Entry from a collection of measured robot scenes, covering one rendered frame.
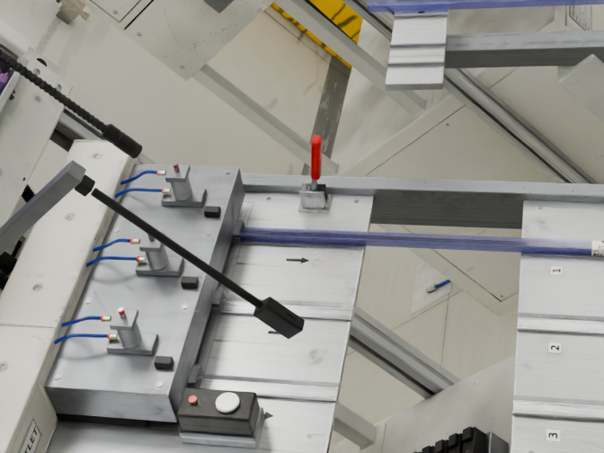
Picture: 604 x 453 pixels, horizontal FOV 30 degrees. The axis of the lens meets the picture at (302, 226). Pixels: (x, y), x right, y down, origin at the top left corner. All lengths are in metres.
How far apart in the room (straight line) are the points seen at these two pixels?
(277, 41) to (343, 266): 3.17
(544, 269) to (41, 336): 0.55
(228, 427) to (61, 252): 0.29
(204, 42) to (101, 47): 1.56
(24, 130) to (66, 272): 0.20
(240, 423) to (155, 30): 1.29
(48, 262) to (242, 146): 2.71
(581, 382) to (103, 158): 0.62
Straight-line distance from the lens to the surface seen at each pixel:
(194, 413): 1.14
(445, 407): 1.66
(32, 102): 1.40
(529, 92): 2.24
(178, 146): 3.75
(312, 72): 4.47
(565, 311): 1.25
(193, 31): 2.26
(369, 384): 3.11
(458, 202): 1.37
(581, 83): 1.56
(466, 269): 2.60
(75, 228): 1.30
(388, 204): 1.39
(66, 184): 0.98
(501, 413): 1.57
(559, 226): 1.33
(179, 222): 1.30
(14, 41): 1.38
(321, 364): 1.21
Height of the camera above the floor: 1.53
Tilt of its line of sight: 22 degrees down
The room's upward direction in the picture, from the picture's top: 54 degrees counter-clockwise
